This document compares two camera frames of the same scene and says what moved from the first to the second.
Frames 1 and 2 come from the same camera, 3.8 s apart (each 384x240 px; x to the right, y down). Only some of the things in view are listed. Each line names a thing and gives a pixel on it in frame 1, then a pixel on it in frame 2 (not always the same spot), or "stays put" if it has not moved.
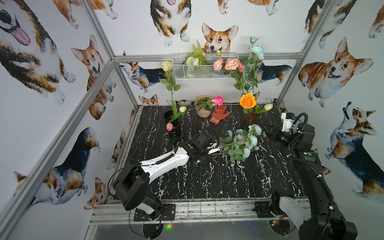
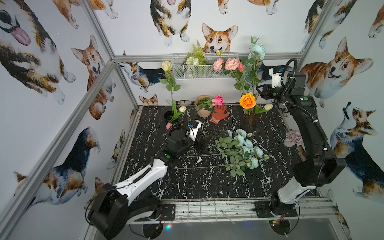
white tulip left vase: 182,109 stays put
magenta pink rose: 218,100 stays put
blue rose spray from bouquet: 250,136 → 244,154
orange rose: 247,101 stays put
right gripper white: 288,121 → 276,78
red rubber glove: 219,115 stays put
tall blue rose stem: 256,53 stays put
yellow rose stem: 166,66 stays put
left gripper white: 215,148 → 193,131
